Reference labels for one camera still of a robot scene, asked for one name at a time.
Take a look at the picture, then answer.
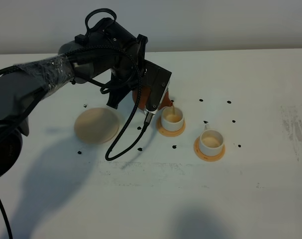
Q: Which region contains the brown clay teapot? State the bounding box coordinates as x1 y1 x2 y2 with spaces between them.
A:
132 86 173 111

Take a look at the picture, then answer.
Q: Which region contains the beige round teapot saucer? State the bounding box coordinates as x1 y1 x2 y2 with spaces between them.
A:
74 108 120 144

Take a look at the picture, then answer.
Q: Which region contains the white teacup far right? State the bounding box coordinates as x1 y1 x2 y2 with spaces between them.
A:
199 124 224 157

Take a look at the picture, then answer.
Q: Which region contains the orange coaster far right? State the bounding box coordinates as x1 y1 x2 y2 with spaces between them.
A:
194 137 226 162

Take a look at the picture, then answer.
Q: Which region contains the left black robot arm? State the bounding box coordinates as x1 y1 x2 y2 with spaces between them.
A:
0 17 148 177

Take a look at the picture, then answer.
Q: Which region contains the orange coaster near teapot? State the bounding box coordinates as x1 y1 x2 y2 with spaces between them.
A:
156 117 186 137

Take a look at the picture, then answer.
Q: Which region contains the white teacup near teapot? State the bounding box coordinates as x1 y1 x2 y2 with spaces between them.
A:
161 106 185 132

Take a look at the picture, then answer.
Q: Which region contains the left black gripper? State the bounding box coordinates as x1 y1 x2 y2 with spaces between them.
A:
86 17 148 109

